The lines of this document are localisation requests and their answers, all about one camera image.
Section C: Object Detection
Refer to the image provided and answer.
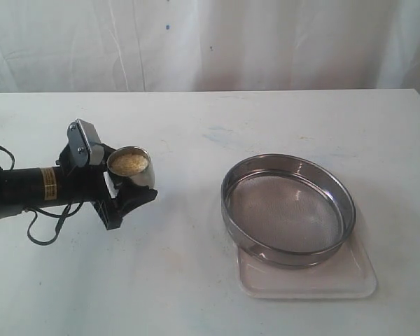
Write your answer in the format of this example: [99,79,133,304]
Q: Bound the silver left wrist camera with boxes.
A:
[67,118,104,168]

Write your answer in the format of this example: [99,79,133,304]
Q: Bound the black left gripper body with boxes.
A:
[54,146,123,230]

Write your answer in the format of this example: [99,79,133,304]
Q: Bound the white plastic tray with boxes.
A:
[237,234,377,300]

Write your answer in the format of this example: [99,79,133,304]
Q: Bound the stainless steel cup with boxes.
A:
[106,146,155,188]

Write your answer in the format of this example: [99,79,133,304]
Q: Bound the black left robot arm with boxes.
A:
[0,144,158,230]

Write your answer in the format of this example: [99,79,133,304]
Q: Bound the yellow grain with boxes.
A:
[111,153,149,176]

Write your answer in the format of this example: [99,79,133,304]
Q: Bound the white backdrop curtain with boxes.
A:
[0,1,420,92]

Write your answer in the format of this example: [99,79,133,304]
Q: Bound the round steel sieve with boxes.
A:
[220,154,356,269]

